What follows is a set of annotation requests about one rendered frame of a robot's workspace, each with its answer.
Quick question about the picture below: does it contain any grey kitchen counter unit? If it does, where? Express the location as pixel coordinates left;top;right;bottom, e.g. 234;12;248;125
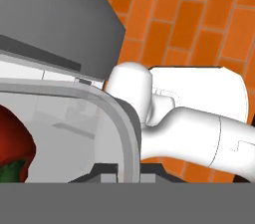
0;0;127;91

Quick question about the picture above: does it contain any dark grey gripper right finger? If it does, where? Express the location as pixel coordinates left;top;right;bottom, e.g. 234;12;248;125
138;163;187;184

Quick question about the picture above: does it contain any red bell pepper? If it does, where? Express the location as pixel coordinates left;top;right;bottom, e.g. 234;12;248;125
0;104;37;184

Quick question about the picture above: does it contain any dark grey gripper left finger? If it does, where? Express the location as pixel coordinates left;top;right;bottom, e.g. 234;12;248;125
68;163;120;184

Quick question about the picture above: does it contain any white rounded machine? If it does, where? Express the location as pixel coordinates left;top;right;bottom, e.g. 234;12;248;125
105;61;255;180

